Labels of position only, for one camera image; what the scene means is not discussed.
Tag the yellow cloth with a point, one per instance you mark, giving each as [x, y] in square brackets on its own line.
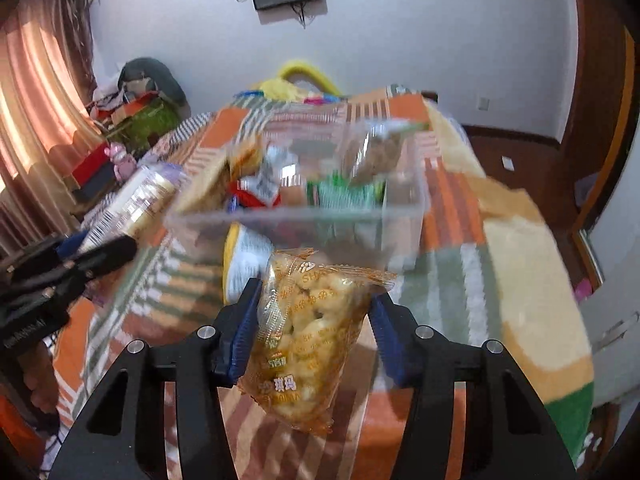
[280, 89]

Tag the red snack packet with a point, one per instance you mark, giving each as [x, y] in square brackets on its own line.
[248, 199]

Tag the grey plush toy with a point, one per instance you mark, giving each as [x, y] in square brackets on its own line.
[157, 77]

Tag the clear plastic bin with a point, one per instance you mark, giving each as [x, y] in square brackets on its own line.
[301, 147]

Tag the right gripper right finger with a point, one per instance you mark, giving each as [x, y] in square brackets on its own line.
[508, 433]

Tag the green storage box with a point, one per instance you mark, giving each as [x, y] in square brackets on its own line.
[150, 123]

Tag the yellow foam tube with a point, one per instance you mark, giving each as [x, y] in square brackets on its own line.
[302, 69]

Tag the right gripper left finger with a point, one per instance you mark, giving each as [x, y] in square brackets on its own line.
[119, 433]

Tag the beige cracker pack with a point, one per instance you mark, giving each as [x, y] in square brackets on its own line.
[208, 190]

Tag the red box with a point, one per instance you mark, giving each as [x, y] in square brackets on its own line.
[94, 176]

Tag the white appliance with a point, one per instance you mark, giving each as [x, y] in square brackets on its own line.
[611, 316]

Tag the rice cracker pack orange label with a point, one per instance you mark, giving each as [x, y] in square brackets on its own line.
[245, 158]

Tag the pink plush toy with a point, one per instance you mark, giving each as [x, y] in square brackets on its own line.
[124, 164]

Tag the orange puffed snack bag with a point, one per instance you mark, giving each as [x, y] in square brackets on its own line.
[308, 319]

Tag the green snack packet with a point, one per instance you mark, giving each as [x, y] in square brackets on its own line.
[334, 192]

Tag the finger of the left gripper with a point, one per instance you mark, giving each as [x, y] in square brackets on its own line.
[45, 255]
[69, 279]

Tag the brown snack pack gold band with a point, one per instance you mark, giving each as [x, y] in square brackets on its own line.
[372, 148]

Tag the wooden door frame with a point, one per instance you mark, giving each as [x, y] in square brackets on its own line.
[605, 101]

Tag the long cracker pack barcode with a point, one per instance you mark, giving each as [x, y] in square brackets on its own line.
[137, 205]

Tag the left human hand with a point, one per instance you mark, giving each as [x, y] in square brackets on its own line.
[39, 377]

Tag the pink orange curtain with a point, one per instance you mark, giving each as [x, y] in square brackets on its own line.
[46, 83]

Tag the patchwork orange bed blanket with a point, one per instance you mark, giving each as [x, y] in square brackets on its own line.
[488, 267]

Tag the yellow white chip bag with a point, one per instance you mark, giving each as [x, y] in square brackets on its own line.
[246, 254]

